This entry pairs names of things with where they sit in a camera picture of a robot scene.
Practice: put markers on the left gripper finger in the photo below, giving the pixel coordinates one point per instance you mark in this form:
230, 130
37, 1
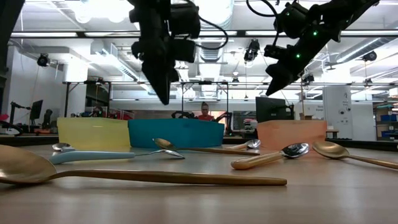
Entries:
163, 88

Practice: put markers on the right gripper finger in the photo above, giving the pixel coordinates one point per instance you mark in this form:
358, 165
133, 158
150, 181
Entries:
280, 79

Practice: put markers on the blue plastic bin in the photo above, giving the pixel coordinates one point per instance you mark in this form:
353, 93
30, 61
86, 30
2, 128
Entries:
177, 133

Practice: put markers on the gold spoon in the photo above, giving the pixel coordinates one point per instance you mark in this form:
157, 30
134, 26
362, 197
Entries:
329, 150
25, 168
163, 144

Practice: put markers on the yellow plastic bin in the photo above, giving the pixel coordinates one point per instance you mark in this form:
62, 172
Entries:
93, 133

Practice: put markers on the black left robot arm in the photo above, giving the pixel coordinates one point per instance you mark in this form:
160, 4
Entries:
9, 25

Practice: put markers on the black background robot arm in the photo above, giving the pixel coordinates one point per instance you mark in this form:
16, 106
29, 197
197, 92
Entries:
185, 114
225, 116

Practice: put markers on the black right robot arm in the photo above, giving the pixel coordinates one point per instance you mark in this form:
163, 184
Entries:
342, 12

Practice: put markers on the black computer monitor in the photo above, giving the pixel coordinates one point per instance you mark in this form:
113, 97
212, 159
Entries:
270, 109

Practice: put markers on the person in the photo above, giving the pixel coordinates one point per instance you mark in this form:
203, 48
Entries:
205, 112
98, 111

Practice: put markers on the orange plastic bin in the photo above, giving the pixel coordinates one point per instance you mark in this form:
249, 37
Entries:
292, 132

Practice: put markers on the white pillar with signs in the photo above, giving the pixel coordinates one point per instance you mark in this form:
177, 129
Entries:
337, 124

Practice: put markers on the small black background monitor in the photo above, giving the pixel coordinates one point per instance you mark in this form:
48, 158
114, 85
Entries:
36, 109

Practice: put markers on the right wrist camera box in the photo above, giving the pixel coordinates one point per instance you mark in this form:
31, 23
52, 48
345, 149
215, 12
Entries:
276, 52

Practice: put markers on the black hanging ceiling camera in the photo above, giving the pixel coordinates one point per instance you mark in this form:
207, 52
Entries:
252, 51

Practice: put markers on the silver ceiling duct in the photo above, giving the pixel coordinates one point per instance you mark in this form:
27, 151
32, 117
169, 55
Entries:
357, 49
211, 56

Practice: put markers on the black background workstation frame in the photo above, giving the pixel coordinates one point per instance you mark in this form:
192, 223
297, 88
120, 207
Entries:
66, 99

